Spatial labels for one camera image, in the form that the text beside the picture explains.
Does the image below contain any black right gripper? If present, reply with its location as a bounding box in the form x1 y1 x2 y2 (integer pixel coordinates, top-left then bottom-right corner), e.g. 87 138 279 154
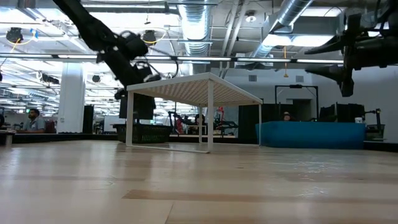
303 12 389 98

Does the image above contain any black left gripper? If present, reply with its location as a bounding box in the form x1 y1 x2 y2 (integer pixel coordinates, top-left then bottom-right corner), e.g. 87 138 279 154
102 49 162 90

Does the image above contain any black mesh basket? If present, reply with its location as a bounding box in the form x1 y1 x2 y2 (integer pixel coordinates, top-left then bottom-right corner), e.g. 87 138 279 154
112 123 172 144

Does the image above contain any blue plastic tray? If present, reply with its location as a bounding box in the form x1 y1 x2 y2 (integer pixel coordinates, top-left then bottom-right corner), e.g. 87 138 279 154
254 120 367 150

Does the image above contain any black background monitor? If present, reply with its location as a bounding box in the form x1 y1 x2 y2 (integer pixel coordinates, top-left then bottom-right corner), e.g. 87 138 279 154
119 93 156 121

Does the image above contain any white perforated metal shelf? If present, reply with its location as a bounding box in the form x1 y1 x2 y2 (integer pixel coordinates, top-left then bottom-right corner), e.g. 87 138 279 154
126 72 264 154

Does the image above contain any black background equipment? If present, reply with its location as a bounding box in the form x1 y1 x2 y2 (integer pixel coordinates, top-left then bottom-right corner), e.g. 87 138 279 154
318 102 366 124

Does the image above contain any black tall cabinet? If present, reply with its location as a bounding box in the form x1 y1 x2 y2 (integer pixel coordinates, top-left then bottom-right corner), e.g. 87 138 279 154
82 105 95 134

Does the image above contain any white building column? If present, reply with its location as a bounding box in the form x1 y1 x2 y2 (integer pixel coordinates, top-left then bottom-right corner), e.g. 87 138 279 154
57 62 86 134

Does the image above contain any long ceiling light strip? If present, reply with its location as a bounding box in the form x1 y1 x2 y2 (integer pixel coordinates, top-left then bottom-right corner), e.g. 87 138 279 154
0 53 345 65

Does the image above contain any red background robot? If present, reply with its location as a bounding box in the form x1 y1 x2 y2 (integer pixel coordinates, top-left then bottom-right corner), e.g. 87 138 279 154
214 106 239 131

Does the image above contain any black partition panel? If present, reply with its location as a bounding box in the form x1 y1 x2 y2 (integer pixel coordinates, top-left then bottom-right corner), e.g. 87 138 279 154
238 103 312 146

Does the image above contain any seated person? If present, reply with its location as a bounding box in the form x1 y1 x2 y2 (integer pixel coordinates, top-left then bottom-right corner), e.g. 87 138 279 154
23 108 47 134

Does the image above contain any black ceiling fixture yellow cable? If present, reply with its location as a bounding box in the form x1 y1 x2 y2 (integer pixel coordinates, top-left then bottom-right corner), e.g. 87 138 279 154
142 29 158 47
5 27 24 44

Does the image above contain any black background stand frame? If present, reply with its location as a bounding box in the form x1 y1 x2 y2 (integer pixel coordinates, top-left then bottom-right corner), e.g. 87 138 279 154
274 83 320 118

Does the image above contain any yellow hanging cord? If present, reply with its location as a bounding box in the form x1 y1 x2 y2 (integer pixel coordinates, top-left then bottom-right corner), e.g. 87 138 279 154
282 45 289 78

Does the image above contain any smooth silver ventilation duct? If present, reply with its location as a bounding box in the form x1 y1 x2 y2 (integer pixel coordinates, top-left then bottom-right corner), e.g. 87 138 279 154
248 0 314 58

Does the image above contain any ribbed silver ventilation duct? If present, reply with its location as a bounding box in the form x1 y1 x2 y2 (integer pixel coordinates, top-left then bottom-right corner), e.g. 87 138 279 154
177 0 215 57

